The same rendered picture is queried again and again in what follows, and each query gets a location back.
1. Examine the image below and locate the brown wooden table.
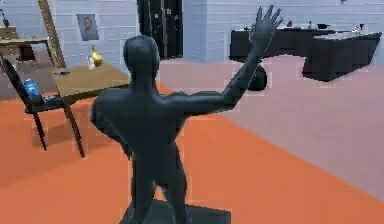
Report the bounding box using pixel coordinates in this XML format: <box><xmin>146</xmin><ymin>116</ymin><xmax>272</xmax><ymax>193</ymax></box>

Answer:
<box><xmin>51</xmin><ymin>62</ymin><xmax>132</xmax><ymax>159</ymax></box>

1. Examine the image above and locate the black kitchen counter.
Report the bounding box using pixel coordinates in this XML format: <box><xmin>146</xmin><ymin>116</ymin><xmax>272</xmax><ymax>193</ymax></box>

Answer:
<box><xmin>229</xmin><ymin>27</ymin><xmax>336</xmax><ymax>63</ymax></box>

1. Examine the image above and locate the golden vase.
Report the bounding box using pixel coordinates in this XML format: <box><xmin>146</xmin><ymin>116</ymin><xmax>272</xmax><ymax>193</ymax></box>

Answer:
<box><xmin>90</xmin><ymin>44</ymin><xmax>104</xmax><ymax>68</ymax></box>

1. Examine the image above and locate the framed portrait picture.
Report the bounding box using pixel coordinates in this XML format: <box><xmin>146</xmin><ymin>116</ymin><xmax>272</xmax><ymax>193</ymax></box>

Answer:
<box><xmin>76</xmin><ymin>13</ymin><xmax>100</xmax><ymax>42</ymax></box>

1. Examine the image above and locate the black round bin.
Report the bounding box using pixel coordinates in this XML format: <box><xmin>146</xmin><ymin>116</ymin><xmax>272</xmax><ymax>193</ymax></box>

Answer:
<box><xmin>247</xmin><ymin>64</ymin><xmax>268</xmax><ymax>92</ymax></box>

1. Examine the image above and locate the dark grey human figure statue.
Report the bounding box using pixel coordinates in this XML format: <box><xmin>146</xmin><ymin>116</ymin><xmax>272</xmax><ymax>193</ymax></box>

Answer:
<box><xmin>89</xmin><ymin>5</ymin><xmax>284</xmax><ymax>224</ymax></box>

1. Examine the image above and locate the wooden desk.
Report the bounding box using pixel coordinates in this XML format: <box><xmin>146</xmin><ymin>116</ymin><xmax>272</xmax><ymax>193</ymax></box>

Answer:
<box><xmin>0</xmin><ymin>25</ymin><xmax>55</xmax><ymax>73</ymax></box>

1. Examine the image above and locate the blue box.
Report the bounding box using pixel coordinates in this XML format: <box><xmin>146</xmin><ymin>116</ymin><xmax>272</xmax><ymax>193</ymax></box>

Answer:
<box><xmin>23</xmin><ymin>78</ymin><xmax>42</xmax><ymax>100</ymax></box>

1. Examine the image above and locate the black kitchen island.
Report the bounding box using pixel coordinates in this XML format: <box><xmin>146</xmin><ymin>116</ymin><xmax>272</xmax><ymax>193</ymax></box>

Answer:
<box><xmin>302</xmin><ymin>31</ymin><xmax>383</xmax><ymax>83</ymax></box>

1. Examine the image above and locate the black chair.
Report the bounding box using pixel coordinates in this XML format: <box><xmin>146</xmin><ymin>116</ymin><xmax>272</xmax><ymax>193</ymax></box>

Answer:
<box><xmin>0</xmin><ymin>57</ymin><xmax>68</xmax><ymax>152</ymax></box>

